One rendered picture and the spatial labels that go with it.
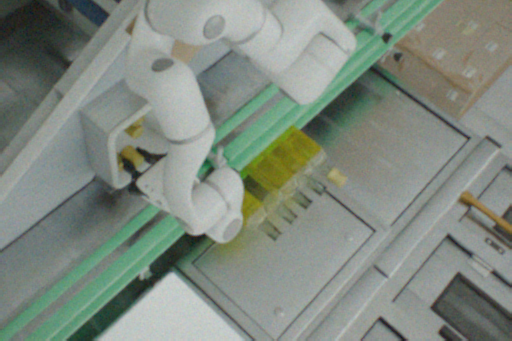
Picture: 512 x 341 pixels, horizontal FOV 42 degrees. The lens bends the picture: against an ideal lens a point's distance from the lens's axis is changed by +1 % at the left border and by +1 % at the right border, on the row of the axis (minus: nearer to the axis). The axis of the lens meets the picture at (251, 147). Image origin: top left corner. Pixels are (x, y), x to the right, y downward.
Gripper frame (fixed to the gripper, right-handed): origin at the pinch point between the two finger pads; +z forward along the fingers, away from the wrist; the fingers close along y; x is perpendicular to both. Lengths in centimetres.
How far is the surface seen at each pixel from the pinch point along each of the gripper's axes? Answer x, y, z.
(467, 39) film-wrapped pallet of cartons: -253, 354, 90
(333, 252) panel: -41, 28, -31
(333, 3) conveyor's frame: -5, 72, 3
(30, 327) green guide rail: -14.3, -37.1, -4.1
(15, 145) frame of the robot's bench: 9.9, -16.7, 15.5
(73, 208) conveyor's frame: -9.5, -14.1, 9.0
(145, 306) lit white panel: -33.1, -15.1, -8.4
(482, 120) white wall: -337, 361, 66
